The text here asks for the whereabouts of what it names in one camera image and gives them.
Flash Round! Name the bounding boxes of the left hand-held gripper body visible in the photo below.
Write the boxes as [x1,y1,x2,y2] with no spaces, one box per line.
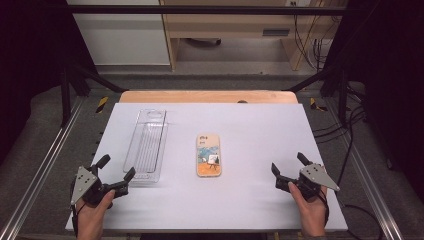
[70,164,130,209]

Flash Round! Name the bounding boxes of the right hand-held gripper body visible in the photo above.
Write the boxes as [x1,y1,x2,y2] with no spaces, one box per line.
[275,163,341,202]

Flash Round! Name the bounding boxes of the clear plastic tray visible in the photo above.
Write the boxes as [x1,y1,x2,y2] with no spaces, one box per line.
[122,108,169,184]

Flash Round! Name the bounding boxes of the beige phone case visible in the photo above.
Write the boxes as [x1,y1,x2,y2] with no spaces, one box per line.
[195,133,222,178]

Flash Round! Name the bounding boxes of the person's left hand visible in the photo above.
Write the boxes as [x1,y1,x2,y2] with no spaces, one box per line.
[75,189,116,240]

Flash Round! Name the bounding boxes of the person's right hand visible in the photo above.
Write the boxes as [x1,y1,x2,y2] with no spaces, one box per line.
[287,181,329,238]

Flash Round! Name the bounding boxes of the yellow black tape mark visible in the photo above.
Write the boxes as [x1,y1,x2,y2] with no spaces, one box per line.
[309,97,328,113]
[95,96,110,115]

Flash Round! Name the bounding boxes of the wooden table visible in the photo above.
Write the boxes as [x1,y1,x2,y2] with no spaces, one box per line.
[118,89,299,105]

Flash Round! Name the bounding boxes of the black curtain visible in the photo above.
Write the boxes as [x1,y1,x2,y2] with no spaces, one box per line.
[0,0,98,166]
[324,0,424,201]

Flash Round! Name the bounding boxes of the white cabinet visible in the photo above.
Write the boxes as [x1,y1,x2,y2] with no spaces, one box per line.
[65,0,172,66]

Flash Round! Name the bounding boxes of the light wooden desk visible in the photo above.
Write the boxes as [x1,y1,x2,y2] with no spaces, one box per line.
[159,0,349,72]

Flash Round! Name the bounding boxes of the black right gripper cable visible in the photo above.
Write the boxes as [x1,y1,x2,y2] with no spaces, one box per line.
[318,190,331,228]

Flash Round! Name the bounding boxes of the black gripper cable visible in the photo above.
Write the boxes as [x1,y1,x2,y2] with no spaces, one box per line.
[318,190,331,228]
[69,181,81,238]

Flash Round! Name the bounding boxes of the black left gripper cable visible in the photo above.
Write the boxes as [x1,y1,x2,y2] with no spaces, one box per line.
[69,181,81,238]

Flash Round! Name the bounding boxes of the bundle of floor cables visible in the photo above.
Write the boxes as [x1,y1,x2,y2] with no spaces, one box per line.
[313,83,386,240]

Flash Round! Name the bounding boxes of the aluminium rail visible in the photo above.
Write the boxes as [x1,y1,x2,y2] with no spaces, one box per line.
[324,99,405,240]
[0,96,85,240]

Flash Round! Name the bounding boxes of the black frame strut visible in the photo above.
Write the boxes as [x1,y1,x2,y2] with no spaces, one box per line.
[285,65,350,125]
[59,62,129,128]

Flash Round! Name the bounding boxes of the hanging desk cables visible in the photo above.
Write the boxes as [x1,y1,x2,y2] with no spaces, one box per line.
[292,13,336,72]

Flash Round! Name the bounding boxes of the black horizontal frame bar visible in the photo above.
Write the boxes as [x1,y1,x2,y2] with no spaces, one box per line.
[63,4,368,17]

